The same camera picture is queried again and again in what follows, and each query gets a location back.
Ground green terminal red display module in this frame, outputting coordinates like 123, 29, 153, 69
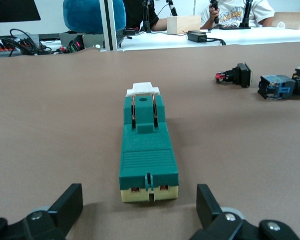
68, 37, 85, 53

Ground blue plush cushion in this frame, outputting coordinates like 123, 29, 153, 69
62, 0, 127, 34

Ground black cable bundle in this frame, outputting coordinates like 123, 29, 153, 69
0, 28, 63, 56

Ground black handheld grip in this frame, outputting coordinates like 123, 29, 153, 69
209, 0, 220, 25

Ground aluminium profile post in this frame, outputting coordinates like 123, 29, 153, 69
99, 0, 123, 52

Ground light wooden block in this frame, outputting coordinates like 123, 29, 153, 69
271, 11, 300, 30
166, 14, 202, 35

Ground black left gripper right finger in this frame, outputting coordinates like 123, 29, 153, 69
189, 183, 300, 240

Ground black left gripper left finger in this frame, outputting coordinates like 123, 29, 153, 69
0, 183, 84, 240

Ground black adapter cable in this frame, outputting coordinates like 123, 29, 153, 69
206, 36, 227, 47

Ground black tripod stand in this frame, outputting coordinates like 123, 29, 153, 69
139, 0, 152, 33
238, 0, 252, 29

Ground black computer monitor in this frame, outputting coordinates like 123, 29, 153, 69
0, 0, 41, 24

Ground black box device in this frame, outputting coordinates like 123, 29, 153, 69
114, 29, 127, 49

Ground grey metal enclosure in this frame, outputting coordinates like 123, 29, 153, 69
59, 31, 105, 53

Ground black power adapter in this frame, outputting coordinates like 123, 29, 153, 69
187, 30, 208, 43

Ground grey power strip red switches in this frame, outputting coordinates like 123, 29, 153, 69
0, 37, 22, 58

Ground black square pushbutton red block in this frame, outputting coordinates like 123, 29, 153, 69
214, 62, 253, 89

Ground person in black shirt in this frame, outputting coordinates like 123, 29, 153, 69
122, 0, 168, 33

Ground person in white shirt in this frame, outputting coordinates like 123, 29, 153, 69
200, 0, 276, 29

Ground green pushbutton blue-grey block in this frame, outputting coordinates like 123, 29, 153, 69
257, 74, 300, 101

